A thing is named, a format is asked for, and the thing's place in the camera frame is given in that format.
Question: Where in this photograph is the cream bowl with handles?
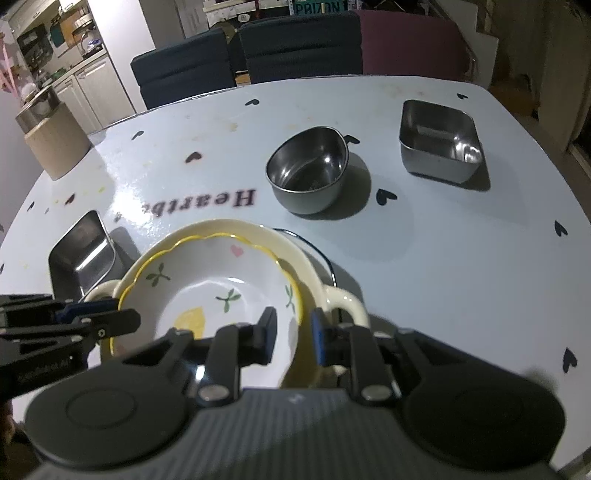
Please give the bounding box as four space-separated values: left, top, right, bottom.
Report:
83 219 370 389

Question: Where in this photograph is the dark blue chair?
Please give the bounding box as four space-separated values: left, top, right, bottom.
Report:
130 28 237 110
239 11 363 85

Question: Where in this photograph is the maroon chair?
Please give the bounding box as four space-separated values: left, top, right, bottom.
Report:
358 10 476 84

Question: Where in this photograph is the round steel bowl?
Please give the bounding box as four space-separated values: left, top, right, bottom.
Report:
265 126 350 215

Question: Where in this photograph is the small steel container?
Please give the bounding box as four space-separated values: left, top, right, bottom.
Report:
399 99 484 185

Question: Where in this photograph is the white kitchen cabinet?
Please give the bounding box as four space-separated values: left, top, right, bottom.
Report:
51 55 116 134

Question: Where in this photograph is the beige cylindrical bin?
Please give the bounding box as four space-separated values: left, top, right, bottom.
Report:
15 87 92 181

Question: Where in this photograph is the colourful sign board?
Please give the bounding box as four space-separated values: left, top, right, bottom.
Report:
288 0 348 14

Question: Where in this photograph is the floral scalloped ceramic bowl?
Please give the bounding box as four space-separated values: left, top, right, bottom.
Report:
111 234 304 388

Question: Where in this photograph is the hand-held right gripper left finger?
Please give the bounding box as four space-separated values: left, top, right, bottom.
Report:
124 305 279 407

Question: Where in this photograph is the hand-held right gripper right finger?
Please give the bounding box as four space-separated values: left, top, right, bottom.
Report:
311 308 467 407

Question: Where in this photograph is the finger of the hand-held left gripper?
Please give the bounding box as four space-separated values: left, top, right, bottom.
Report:
0 294 118 329
0 309 141 347

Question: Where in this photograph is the large rectangular steel container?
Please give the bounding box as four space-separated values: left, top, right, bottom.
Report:
47 210 116 301

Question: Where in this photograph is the pink stand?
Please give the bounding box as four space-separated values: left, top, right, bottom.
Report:
0 44 17 93

